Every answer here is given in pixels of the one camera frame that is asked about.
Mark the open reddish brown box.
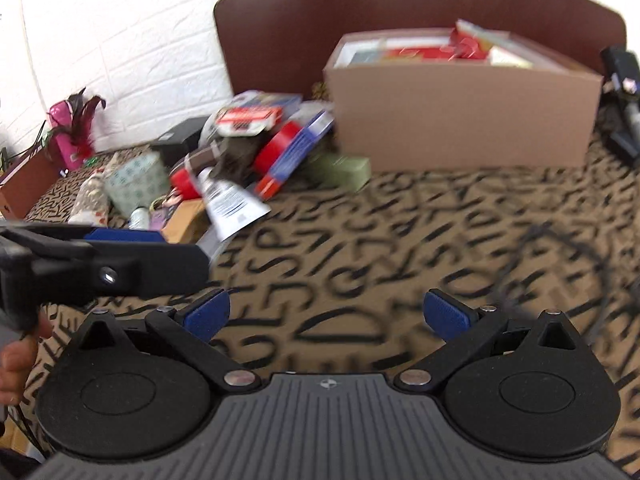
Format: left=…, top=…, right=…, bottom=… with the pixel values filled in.
left=0, top=149, right=63, bottom=220

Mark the black cable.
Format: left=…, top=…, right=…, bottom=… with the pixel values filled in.
left=493, top=224, right=640, bottom=343

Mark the patterned teal roll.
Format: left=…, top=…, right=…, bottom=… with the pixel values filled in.
left=104, top=152, right=170, bottom=215

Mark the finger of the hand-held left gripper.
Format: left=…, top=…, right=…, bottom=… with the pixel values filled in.
left=75, top=241, right=211, bottom=307
left=0, top=224, right=169, bottom=245

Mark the red tape roll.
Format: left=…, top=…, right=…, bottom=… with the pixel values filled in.
left=253, top=120, right=302, bottom=177

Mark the black device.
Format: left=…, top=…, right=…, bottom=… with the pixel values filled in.
left=599, top=45, right=640, bottom=167

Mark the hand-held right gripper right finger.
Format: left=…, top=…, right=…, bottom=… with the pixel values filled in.
left=394, top=289, right=594, bottom=394

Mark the blue and red flat box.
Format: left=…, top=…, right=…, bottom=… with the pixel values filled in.
left=254, top=109, right=335, bottom=200

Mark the black box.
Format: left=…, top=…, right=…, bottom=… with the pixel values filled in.
left=149, top=116, right=213, bottom=162

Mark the tan cardboard box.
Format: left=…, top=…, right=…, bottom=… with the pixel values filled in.
left=161, top=199, right=210, bottom=245

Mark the red label blister pack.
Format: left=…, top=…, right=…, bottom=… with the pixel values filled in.
left=214, top=91, right=304, bottom=137

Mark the dark brown headboard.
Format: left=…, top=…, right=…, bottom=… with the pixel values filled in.
left=213, top=0, right=629, bottom=102

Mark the person's left hand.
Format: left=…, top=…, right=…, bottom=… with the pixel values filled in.
left=0, top=309, right=54, bottom=407

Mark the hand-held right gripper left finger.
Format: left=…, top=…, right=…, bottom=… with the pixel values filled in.
left=66, top=289, right=263, bottom=394

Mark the letter print blanket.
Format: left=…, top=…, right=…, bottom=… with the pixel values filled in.
left=0, top=132, right=640, bottom=480

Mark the olive green box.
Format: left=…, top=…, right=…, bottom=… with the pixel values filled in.
left=303, top=152, right=373, bottom=193

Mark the dark brown packet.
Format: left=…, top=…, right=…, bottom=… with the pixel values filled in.
left=186, top=135, right=262, bottom=184

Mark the speckled clear bag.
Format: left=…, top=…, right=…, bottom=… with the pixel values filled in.
left=68, top=168, right=112, bottom=226

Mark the brown cardboard box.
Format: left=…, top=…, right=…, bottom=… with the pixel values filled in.
left=324, top=31, right=604, bottom=174

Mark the white squeeze tube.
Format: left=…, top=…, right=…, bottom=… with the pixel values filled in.
left=197, top=167, right=272, bottom=242

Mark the small red packet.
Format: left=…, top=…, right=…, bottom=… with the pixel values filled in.
left=169, top=167, right=203, bottom=202

